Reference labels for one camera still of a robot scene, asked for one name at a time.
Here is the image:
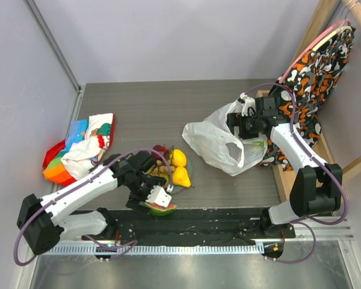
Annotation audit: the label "white slotted cable duct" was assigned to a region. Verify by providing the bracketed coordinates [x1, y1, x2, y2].
[44, 243, 264, 256]

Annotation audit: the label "brown fake longan bunch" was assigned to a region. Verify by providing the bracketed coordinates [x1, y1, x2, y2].
[148, 160, 176, 178]

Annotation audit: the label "pink clothes hanger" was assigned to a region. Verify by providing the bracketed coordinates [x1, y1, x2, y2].
[278, 18, 351, 84]

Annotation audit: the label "yellow fake fruit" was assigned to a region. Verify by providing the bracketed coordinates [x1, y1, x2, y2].
[172, 167, 192, 188]

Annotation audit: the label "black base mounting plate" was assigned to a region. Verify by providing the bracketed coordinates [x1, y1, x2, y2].
[81, 207, 295, 245]

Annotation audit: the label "colourful rainbow cartoon cloth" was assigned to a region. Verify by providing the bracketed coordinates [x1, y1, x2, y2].
[42, 113, 116, 186]

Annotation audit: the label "red fake apple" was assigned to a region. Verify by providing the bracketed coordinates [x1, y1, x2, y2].
[153, 145, 169, 157]

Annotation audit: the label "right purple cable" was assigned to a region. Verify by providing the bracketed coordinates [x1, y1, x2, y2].
[243, 82, 349, 264]

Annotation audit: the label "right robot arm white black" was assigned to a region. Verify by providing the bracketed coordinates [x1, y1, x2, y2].
[226, 93, 342, 238]

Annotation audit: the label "white plastic bag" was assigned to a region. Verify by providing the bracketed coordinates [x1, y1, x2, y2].
[182, 101, 268, 176]

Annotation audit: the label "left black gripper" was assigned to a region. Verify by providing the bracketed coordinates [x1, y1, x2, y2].
[126, 172, 166, 214]

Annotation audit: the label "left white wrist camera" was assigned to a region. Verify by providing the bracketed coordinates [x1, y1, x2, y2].
[146, 185, 171, 207]

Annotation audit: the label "cream clothes hanger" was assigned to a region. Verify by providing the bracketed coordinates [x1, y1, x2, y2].
[312, 25, 353, 51]

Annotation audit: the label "orange black patterned garment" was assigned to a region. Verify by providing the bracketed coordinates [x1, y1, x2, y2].
[258, 26, 354, 172]

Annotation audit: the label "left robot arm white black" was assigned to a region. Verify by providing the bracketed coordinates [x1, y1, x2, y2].
[17, 149, 173, 256]

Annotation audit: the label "wooden clothes rack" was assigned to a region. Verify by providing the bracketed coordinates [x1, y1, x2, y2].
[273, 1, 361, 202]

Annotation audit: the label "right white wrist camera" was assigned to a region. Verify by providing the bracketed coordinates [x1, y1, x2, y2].
[238, 93, 256, 117]

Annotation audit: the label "yellow fake lemon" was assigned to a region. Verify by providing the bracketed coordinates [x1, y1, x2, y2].
[169, 149, 187, 167]

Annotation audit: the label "fake watermelon slice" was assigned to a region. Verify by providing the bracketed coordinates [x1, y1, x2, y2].
[142, 202, 177, 216]

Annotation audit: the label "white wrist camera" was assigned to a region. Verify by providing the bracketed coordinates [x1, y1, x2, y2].
[146, 185, 171, 207]
[238, 93, 256, 117]

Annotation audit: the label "grey-blue round plate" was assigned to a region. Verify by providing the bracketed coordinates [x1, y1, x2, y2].
[147, 150, 195, 196]

